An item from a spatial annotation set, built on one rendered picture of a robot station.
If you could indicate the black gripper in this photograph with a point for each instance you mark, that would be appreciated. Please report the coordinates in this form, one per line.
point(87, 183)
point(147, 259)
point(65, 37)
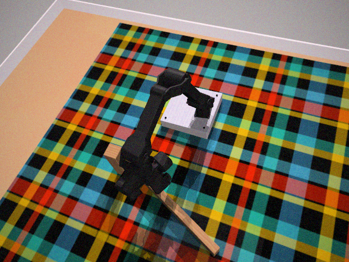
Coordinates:
point(162, 163)

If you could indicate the wooden side rail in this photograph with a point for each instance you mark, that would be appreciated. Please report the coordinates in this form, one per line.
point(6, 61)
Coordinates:
point(202, 237)

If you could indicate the dark brown wooden post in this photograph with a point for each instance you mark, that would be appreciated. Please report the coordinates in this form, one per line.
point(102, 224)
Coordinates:
point(112, 154)

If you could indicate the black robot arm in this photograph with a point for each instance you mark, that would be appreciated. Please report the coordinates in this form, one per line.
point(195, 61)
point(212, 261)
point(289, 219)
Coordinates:
point(137, 147)

